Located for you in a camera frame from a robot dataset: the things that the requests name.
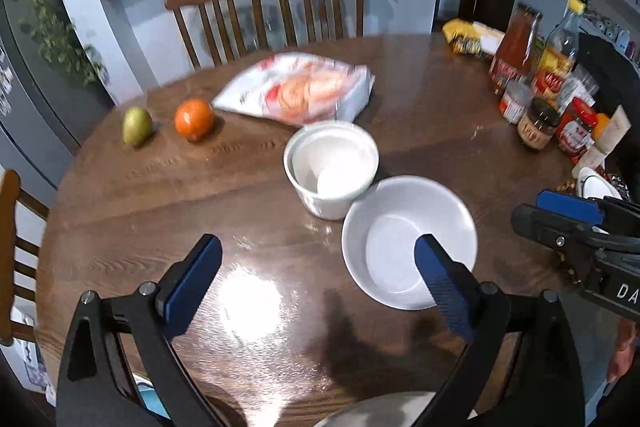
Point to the orange fruit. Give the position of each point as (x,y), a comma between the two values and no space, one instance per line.
(602,123)
(194,119)

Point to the person's right hand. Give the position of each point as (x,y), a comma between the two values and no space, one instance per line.
(620,347)

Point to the brown jar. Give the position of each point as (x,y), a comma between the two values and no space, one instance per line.
(537,124)

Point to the red sauce bottle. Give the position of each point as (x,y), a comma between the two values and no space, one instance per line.
(515,49)

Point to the clear plastic packet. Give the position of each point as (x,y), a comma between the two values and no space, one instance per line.
(575,88)

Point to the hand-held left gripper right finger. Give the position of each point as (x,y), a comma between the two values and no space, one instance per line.
(442,287)

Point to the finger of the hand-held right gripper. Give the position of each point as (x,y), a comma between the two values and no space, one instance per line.
(550,227)
(570,204)

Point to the small white-label jar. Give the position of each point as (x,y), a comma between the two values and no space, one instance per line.
(515,104)

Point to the white snack bag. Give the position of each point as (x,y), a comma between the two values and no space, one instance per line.
(300,92)

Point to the yellow snack packet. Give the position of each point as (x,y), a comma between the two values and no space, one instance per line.
(465,38)

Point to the yellow-capped bottle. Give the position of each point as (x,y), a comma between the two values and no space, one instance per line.
(555,57)

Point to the white straight-sided bowl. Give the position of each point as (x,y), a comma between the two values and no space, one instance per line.
(330,167)

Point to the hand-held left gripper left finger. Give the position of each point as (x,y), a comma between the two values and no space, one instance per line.
(192,287)

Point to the black bag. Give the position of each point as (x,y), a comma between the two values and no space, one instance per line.
(612,72)

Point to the small white bowl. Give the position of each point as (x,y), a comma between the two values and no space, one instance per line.
(395,247)

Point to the green pear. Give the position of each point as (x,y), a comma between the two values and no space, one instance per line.
(136,125)

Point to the long trailing vine plant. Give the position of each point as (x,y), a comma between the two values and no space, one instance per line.
(50,22)

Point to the white tube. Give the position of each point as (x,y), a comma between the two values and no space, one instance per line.
(616,127)

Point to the large white bowl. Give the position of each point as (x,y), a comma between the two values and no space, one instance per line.
(375,412)

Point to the grey refrigerator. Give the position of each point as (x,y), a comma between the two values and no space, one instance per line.
(40,107)

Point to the cluster of photo magnets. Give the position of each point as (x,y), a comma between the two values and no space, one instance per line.
(5,79)

